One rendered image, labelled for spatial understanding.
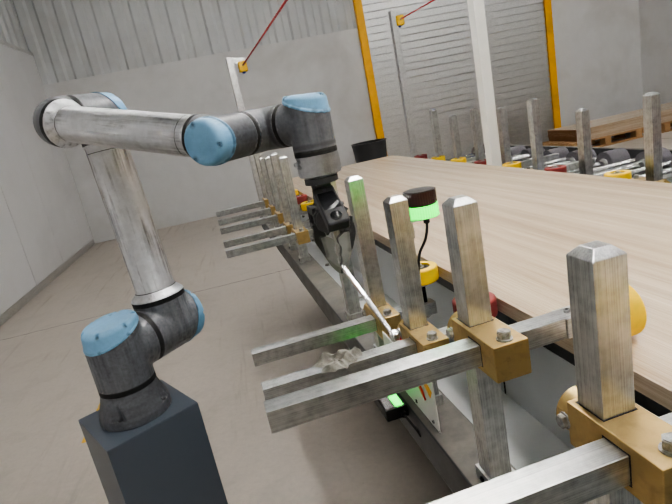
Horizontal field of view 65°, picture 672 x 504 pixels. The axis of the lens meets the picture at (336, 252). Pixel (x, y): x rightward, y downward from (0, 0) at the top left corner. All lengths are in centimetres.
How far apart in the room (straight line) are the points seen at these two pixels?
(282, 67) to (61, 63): 318
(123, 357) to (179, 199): 732
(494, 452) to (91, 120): 104
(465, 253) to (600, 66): 1020
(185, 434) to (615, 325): 124
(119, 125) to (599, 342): 101
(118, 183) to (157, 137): 41
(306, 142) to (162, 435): 87
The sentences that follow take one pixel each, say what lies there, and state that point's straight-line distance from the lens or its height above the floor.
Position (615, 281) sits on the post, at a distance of 51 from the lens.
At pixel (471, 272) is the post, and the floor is 105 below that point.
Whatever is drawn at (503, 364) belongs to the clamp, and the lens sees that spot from 71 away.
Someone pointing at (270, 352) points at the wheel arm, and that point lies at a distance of 118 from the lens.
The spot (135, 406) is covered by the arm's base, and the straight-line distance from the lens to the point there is 152.
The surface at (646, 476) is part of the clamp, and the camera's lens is 54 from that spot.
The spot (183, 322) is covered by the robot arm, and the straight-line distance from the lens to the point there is 158.
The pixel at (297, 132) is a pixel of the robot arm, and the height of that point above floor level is 126.
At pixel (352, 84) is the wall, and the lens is 889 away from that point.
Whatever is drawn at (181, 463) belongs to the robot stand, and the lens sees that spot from 159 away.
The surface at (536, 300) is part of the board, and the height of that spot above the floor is 90.
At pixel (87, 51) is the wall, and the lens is 890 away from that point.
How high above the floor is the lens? 129
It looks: 15 degrees down
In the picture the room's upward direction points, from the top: 11 degrees counter-clockwise
